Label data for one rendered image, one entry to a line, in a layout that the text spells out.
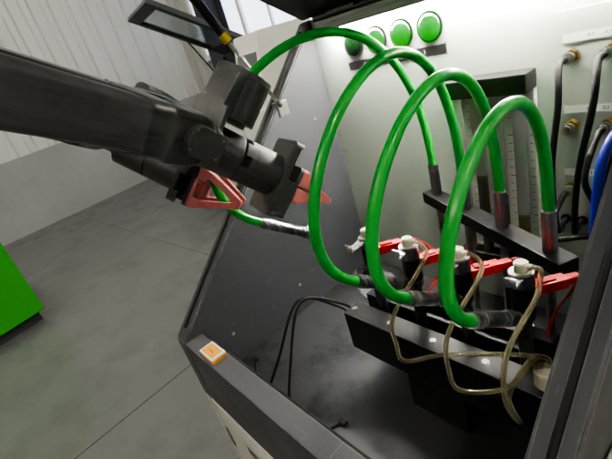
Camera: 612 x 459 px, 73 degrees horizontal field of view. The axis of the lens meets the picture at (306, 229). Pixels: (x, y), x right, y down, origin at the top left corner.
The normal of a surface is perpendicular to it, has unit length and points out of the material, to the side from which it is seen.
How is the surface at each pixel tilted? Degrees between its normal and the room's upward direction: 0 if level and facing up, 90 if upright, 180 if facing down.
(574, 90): 90
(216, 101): 55
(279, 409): 0
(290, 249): 90
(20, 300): 90
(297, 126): 90
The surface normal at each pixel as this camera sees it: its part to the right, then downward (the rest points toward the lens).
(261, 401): -0.27, -0.87
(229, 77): -0.38, -0.17
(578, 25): -0.72, 0.47
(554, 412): -0.69, -0.32
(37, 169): 0.70, 0.11
